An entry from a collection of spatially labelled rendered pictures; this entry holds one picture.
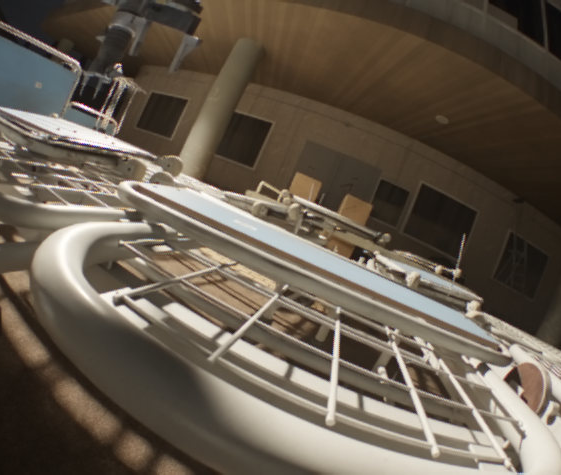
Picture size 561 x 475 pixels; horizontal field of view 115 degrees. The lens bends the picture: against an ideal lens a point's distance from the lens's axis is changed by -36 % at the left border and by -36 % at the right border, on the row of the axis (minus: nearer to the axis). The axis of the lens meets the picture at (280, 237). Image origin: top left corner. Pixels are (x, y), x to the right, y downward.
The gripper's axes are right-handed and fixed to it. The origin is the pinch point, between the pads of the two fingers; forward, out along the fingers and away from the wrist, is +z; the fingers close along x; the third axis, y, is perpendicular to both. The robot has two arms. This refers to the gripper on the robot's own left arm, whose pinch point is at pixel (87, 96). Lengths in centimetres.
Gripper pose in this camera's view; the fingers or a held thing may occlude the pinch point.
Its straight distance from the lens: 87.3
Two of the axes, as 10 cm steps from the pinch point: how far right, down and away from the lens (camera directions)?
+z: -3.7, 9.1, 1.9
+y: 9.0, 4.0, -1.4
